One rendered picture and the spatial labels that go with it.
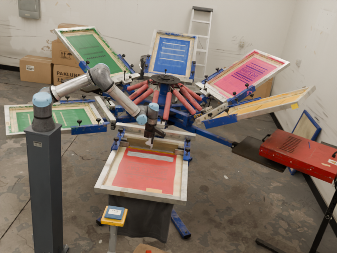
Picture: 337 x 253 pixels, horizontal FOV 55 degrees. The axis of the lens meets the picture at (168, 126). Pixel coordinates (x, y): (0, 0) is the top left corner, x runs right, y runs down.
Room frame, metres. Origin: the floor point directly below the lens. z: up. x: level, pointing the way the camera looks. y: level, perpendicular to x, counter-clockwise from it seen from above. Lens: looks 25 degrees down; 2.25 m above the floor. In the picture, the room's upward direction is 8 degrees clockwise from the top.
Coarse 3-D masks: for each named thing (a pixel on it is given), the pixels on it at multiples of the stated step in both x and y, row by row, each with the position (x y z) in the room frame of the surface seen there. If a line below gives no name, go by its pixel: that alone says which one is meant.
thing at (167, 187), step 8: (152, 152) 2.23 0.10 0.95; (152, 160) 2.11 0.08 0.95; (160, 160) 2.12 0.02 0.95; (168, 168) 2.02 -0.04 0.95; (168, 176) 1.92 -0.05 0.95; (144, 184) 1.79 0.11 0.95; (152, 184) 1.80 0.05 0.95; (160, 184) 1.81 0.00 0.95; (168, 184) 1.82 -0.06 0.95; (168, 192) 1.74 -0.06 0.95
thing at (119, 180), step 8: (144, 152) 2.21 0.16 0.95; (128, 160) 2.06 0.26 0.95; (136, 160) 2.07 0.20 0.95; (144, 160) 2.09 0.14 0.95; (120, 168) 1.94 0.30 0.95; (120, 176) 1.84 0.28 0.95; (112, 184) 1.74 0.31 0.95; (120, 184) 1.75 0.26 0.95; (128, 184) 1.76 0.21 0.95; (136, 184) 1.77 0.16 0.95
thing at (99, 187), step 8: (136, 136) 2.39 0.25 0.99; (112, 152) 2.08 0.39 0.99; (112, 160) 1.97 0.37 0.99; (184, 160) 2.11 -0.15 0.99; (104, 168) 1.86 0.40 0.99; (184, 168) 2.00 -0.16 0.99; (104, 176) 1.77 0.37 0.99; (184, 176) 1.89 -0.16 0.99; (96, 184) 1.67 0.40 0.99; (184, 184) 1.80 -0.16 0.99; (104, 192) 1.64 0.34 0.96; (112, 192) 1.63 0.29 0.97; (120, 192) 1.63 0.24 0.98; (128, 192) 1.63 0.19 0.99; (136, 192) 1.64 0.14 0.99; (144, 192) 1.65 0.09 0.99; (152, 192) 1.67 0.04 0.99; (184, 192) 1.71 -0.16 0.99; (152, 200) 1.63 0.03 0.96; (160, 200) 1.63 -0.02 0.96; (168, 200) 1.63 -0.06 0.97; (176, 200) 1.63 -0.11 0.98; (184, 200) 1.63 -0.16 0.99
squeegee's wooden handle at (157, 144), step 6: (132, 138) 2.22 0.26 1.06; (138, 138) 2.23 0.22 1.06; (132, 144) 2.22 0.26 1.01; (138, 144) 2.22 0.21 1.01; (144, 144) 2.22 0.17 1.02; (156, 144) 2.21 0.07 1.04; (162, 144) 2.21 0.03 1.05; (168, 144) 2.21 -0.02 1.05; (174, 144) 2.22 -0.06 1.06; (168, 150) 2.21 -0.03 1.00; (174, 150) 2.21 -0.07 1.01
